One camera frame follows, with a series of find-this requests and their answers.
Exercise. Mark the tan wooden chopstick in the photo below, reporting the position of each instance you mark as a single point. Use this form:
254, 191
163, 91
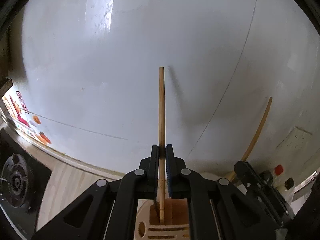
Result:
257, 134

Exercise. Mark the red capped bottle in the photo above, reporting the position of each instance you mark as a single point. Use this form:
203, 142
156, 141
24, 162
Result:
277, 174

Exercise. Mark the black chopstick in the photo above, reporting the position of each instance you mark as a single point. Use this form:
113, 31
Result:
156, 204

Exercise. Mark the wall power socket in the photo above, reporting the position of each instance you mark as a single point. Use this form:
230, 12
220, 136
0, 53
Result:
296, 140

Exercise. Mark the light wood chopstick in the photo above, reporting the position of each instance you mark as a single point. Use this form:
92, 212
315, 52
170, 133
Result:
161, 140

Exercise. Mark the fruit sticker strip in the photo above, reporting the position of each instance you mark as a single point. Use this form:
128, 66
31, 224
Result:
26, 122

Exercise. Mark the white utensil holder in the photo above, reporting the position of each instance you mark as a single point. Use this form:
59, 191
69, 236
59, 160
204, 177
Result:
175, 225

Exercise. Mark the black gas stove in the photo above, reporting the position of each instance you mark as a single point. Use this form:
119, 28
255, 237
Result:
23, 183

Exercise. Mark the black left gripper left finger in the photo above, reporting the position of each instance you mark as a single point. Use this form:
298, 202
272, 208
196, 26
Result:
138, 184

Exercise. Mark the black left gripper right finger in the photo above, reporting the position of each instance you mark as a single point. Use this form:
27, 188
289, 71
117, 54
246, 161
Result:
184, 183

